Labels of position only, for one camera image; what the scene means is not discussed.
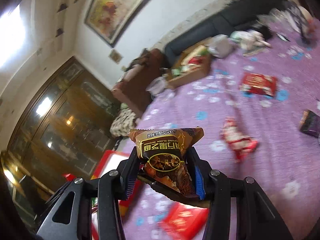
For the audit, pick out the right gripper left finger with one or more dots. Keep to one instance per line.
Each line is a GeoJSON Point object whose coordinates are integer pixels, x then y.
{"type": "Point", "coordinates": [71, 215]}

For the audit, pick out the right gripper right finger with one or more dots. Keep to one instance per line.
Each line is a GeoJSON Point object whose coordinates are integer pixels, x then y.
{"type": "Point", "coordinates": [256, 216]}

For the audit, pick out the large plain red snack bag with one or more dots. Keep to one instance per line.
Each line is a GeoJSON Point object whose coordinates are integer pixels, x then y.
{"type": "Point", "coordinates": [184, 221]}

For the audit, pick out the red white small snack packet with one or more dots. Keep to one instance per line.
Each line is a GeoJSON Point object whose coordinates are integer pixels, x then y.
{"type": "Point", "coordinates": [242, 145]}

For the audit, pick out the brown black sesame snack bag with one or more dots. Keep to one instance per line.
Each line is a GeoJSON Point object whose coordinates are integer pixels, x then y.
{"type": "Point", "coordinates": [162, 152]}

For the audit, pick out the dark purple snack packet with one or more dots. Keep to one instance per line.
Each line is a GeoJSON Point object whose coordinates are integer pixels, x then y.
{"type": "Point", "coordinates": [309, 123]}

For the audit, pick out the red jujube snack packet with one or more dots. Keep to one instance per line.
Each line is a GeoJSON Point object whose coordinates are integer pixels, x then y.
{"type": "Point", "coordinates": [261, 84]}

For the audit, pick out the cardboard box of snacks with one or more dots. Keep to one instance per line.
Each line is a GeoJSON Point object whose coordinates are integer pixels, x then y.
{"type": "Point", "coordinates": [192, 64]}

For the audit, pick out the red shallow tray box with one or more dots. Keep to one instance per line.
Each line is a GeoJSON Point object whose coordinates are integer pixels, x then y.
{"type": "Point", "coordinates": [110, 162]}

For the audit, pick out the wooden glass cabinet doors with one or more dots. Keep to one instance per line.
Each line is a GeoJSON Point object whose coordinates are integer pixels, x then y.
{"type": "Point", "coordinates": [65, 129]}

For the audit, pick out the patterned blanket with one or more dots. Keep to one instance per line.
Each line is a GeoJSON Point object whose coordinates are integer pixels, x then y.
{"type": "Point", "coordinates": [123, 123]}

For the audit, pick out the purple floral tablecloth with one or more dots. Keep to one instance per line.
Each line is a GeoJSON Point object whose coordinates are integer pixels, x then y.
{"type": "Point", "coordinates": [286, 162]}

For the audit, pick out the brown armchair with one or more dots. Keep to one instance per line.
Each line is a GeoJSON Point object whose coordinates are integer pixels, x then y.
{"type": "Point", "coordinates": [131, 88]}

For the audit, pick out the white ceramic mug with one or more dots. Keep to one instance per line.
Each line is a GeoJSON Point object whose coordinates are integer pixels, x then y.
{"type": "Point", "coordinates": [220, 46]}

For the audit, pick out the white crumpled cloth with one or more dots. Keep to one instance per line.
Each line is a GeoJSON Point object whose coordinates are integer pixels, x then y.
{"type": "Point", "coordinates": [250, 42]}

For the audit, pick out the black pouch on table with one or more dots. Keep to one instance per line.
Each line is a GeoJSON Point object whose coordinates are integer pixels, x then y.
{"type": "Point", "coordinates": [263, 29]}

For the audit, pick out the white round container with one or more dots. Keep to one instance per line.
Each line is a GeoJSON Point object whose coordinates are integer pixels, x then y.
{"type": "Point", "coordinates": [308, 17]}

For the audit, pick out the framed horse painting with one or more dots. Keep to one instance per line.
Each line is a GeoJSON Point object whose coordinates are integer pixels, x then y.
{"type": "Point", "coordinates": [110, 18]}

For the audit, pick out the black leather sofa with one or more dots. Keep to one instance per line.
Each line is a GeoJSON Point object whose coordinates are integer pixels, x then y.
{"type": "Point", "coordinates": [235, 16]}

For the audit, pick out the black phone stand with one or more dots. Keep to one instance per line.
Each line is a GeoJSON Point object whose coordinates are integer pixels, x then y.
{"type": "Point", "coordinates": [297, 19]}

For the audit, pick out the small wall plaque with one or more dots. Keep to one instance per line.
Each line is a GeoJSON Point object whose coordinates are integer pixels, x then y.
{"type": "Point", "coordinates": [115, 56]}

